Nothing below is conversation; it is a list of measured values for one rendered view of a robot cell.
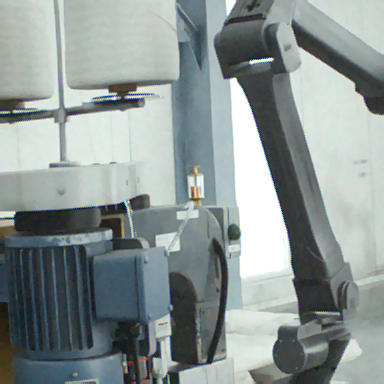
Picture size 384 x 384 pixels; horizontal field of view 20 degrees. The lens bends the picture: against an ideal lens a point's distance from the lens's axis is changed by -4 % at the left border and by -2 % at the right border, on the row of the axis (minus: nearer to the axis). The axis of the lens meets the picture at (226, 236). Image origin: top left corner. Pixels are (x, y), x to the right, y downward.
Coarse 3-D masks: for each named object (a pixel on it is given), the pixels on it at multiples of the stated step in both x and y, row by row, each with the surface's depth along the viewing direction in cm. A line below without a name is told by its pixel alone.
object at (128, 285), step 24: (96, 264) 139; (120, 264) 138; (144, 264) 138; (96, 288) 140; (120, 288) 139; (144, 288) 138; (168, 288) 147; (96, 312) 140; (120, 312) 139; (144, 312) 138; (168, 312) 147
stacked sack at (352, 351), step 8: (352, 344) 529; (344, 352) 522; (352, 352) 528; (360, 352) 535; (344, 360) 523; (256, 368) 501; (264, 368) 498; (272, 368) 496; (256, 376) 500; (264, 376) 498; (272, 376) 495; (280, 376) 492
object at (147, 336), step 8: (112, 240) 152; (120, 240) 151; (128, 240) 150; (136, 240) 149; (144, 240) 149; (112, 248) 152; (120, 248) 151; (128, 248) 150; (136, 248) 149; (144, 248) 148; (112, 328) 148; (120, 328) 149; (144, 328) 149; (152, 328) 149; (112, 336) 148; (120, 336) 149; (144, 336) 149; (152, 336) 149; (112, 344) 154; (120, 344) 153; (128, 344) 152; (144, 344) 150; (152, 344) 149; (128, 352) 152; (144, 352) 150; (152, 352) 150
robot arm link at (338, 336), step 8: (328, 328) 155; (336, 328) 157; (344, 328) 158; (328, 336) 154; (336, 336) 155; (344, 336) 157; (328, 344) 155; (336, 344) 155; (344, 344) 156; (328, 352) 156; (336, 352) 156; (328, 360) 157; (336, 360) 157
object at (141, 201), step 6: (132, 198) 180; (138, 198) 180; (144, 198) 181; (114, 204) 180; (120, 204) 180; (132, 204) 180; (138, 204) 181; (144, 204) 181; (102, 210) 181; (108, 210) 180
